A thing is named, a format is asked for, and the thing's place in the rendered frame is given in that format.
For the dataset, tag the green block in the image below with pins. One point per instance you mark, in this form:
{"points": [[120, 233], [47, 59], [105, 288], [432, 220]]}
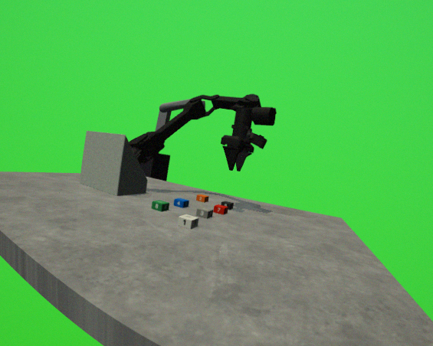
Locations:
{"points": [[160, 205]]}

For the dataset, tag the red block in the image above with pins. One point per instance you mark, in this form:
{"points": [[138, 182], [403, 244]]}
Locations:
{"points": [[219, 209]]}

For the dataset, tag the orange block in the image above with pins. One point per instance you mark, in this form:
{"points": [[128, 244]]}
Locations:
{"points": [[202, 198]]}

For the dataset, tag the blue block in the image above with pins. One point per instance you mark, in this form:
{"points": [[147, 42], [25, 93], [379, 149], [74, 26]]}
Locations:
{"points": [[181, 202]]}

